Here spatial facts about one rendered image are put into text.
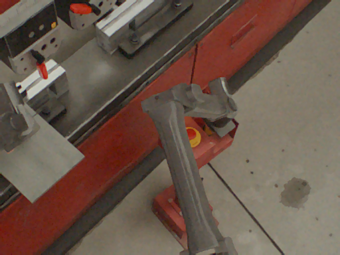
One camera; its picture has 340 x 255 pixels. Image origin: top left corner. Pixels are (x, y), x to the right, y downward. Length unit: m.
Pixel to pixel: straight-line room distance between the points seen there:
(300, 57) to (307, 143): 0.51
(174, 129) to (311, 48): 2.00
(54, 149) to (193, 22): 0.68
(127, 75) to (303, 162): 1.21
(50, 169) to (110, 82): 0.40
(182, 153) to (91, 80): 0.69
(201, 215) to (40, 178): 0.52
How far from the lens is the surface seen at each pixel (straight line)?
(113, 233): 2.38
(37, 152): 1.43
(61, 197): 1.86
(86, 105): 1.63
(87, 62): 1.72
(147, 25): 1.77
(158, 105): 1.08
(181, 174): 1.05
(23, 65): 1.41
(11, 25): 1.31
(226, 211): 2.44
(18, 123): 1.21
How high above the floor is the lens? 2.26
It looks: 65 degrees down
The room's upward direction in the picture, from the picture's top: 8 degrees clockwise
